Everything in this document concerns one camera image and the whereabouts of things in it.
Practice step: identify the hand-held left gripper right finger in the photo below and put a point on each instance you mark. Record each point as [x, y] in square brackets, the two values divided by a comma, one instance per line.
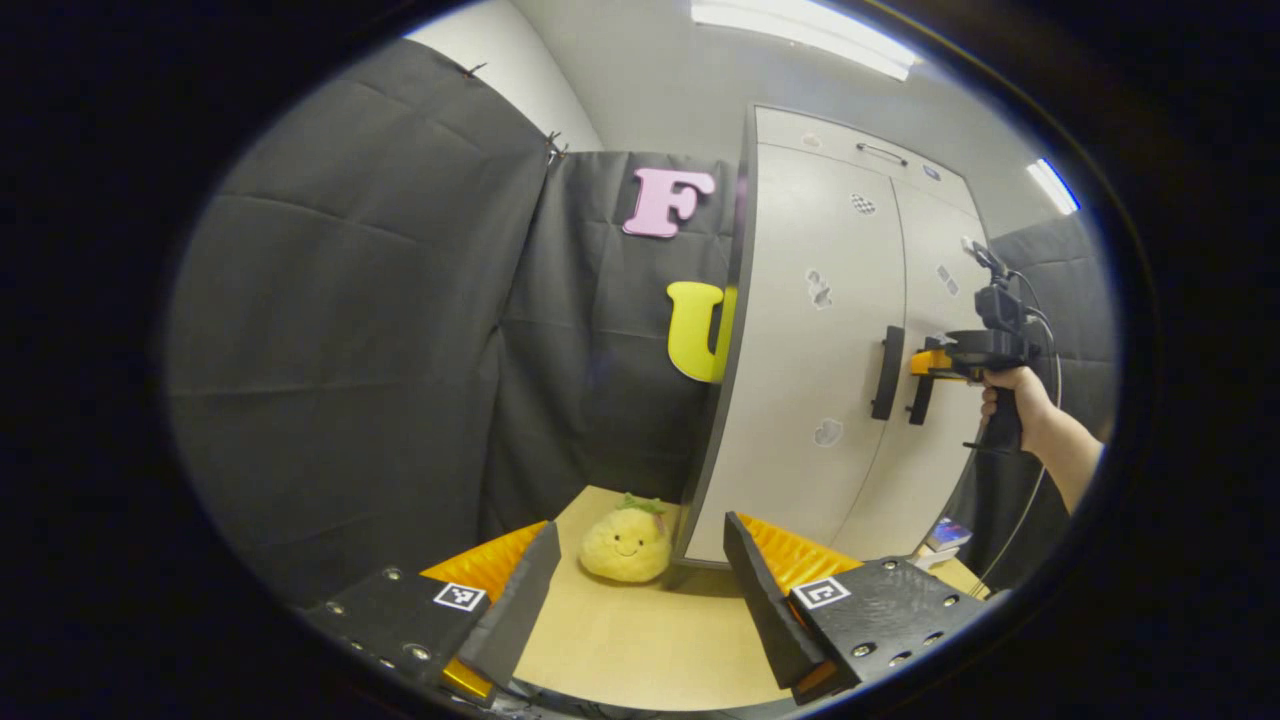
[765, 600]

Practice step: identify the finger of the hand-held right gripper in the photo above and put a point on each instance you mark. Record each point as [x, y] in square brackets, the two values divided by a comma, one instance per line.
[930, 362]

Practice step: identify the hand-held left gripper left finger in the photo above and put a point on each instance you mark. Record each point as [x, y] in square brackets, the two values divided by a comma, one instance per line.
[520, 610]

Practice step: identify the grey shoe cabinet door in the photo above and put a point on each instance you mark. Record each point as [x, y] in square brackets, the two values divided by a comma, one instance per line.
[800, 380]
[925, 470]

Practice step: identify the grey double-door shoe cabinet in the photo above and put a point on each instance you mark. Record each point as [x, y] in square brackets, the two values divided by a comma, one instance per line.
[744, 200]

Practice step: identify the grey cabinet drawer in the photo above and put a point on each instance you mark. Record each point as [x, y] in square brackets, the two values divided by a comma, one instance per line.
[840, 135]

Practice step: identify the yellow pineapple plush toy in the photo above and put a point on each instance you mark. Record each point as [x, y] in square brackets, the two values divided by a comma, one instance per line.
[625, 545]

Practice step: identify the small ceiling light panel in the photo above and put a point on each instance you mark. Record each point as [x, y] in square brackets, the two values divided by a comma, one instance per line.
[1053, 186]

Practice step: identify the blue booklet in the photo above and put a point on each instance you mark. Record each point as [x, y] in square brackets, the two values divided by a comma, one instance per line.
[948, 532]

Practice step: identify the black backdrop cloth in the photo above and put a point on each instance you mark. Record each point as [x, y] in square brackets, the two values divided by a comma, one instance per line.
[400, 300]

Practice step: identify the long ceiling light panel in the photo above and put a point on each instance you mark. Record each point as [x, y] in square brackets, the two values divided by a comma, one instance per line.
[800, 30]

